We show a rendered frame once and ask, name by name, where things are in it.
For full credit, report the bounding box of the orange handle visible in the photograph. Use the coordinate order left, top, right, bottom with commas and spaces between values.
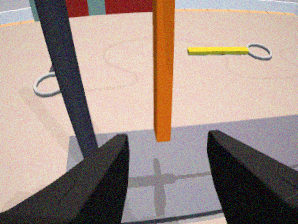
153, 0, 176, 141

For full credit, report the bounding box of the yellow handle with grey loop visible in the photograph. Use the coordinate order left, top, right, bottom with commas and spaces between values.
188, 43, 273, 60

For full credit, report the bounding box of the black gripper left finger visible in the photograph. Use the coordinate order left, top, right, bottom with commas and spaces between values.
0, 133, 129, 224

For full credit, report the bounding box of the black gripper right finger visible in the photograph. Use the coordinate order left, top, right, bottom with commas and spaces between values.
208, 129, 298, 224

